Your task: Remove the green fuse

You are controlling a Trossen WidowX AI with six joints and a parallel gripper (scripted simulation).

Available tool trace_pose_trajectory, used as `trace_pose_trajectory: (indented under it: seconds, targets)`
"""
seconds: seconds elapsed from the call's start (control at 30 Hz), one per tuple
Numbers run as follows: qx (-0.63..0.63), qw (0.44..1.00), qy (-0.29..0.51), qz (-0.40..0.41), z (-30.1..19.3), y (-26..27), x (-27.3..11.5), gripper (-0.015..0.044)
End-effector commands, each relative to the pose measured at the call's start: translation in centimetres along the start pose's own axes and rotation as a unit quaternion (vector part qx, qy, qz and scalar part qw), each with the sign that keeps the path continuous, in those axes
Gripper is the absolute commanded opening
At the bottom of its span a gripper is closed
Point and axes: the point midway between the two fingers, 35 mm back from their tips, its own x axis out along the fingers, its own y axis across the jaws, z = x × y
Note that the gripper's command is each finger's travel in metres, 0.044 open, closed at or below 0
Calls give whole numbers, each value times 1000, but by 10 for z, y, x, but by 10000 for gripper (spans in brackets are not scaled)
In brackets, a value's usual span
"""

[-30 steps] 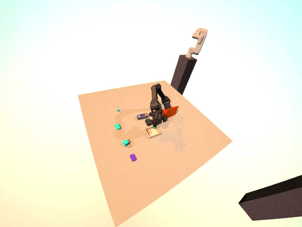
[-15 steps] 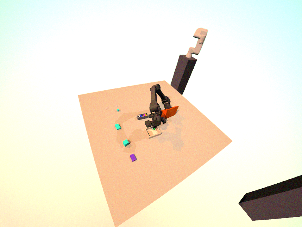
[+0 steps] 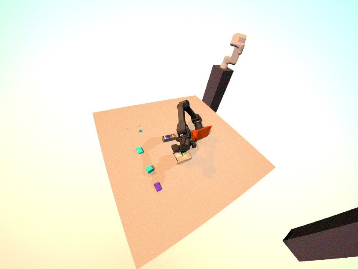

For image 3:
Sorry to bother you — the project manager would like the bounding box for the purple block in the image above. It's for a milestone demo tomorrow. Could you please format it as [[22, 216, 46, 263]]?
[[154, 183, 162, 192]]

